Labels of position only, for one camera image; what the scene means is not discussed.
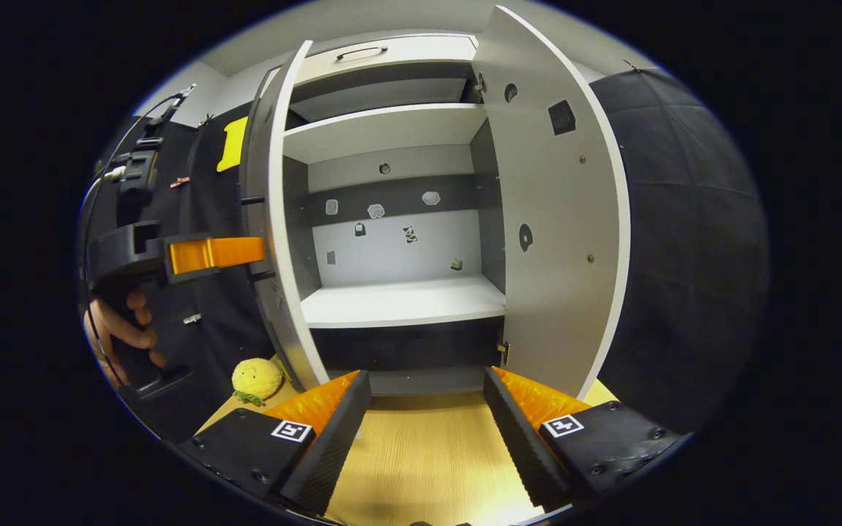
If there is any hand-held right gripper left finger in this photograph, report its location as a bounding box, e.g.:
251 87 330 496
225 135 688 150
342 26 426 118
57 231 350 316
180 369 372 516

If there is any beige cabinet door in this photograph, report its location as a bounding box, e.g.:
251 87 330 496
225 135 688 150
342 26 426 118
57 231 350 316
238 40 330 392
471 6 632 401

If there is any beige double-door shoe cabinet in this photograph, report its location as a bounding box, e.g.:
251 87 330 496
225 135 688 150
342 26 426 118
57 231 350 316
246 33 509 399

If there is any yellow plush toy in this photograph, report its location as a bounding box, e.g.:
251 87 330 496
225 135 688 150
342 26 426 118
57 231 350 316
232 357 284 407

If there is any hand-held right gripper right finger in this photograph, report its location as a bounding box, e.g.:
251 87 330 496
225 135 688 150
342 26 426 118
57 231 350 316
482 367 687 512

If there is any black backdrop cloth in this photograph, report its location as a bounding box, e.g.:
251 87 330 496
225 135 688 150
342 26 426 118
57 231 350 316
77 67 769 439

